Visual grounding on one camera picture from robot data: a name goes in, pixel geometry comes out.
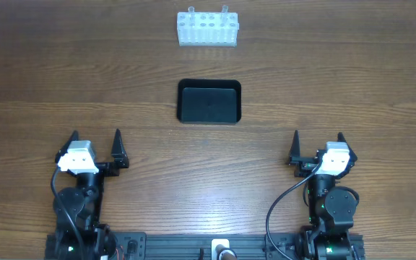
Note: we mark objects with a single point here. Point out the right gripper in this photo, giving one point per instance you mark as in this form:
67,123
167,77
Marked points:
307,166

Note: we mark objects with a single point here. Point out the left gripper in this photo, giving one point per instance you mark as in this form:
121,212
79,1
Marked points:
107,169

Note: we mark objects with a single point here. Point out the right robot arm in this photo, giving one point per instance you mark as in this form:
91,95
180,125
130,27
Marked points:
338,207

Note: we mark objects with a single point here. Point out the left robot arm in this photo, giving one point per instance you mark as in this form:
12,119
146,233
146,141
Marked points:
72,206

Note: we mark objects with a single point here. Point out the black tray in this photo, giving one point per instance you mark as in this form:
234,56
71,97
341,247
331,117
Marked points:
209,103

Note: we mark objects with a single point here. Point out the white test tube rack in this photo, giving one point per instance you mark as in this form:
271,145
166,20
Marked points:
208,34

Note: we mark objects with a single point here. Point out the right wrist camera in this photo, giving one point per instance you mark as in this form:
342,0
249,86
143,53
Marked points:
334,159

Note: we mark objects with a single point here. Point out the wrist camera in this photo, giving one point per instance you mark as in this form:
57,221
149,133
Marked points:
78,159
334,159

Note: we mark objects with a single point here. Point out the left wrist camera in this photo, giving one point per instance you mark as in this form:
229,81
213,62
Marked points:
78,159

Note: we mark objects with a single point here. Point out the mounting rail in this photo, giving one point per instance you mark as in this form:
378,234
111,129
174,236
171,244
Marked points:
179,247

